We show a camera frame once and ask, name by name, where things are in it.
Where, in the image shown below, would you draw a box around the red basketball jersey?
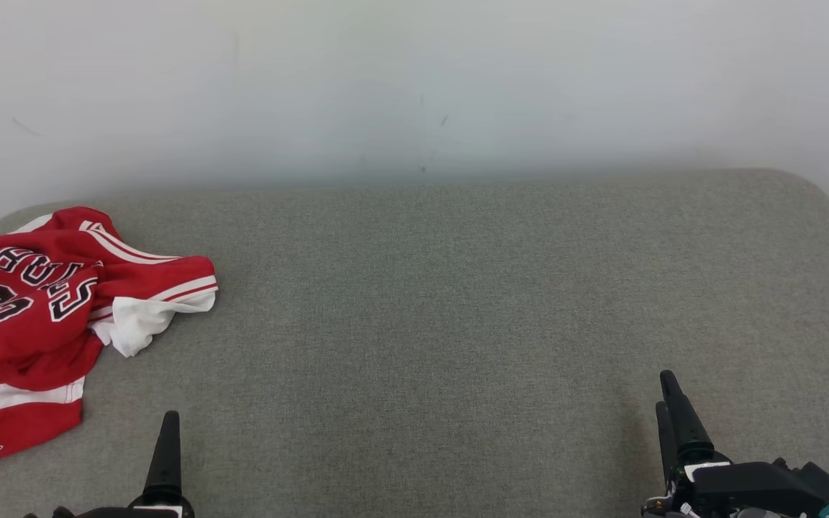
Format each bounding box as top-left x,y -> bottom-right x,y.
0,206 -> 219,393

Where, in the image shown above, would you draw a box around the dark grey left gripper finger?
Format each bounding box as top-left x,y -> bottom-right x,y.
142,411 -> 184,506

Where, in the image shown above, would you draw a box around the red shorts with white stripe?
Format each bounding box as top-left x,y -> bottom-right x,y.
0,338 -> 104,470

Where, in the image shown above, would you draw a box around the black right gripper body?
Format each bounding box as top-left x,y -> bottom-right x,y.
641,453 -> 818,518

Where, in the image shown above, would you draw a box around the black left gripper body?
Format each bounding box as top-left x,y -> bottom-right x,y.
24,504 -> 196,518

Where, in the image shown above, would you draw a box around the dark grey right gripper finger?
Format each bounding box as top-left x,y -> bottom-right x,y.
659,370 -> 717,466
655,401 -> 680,485

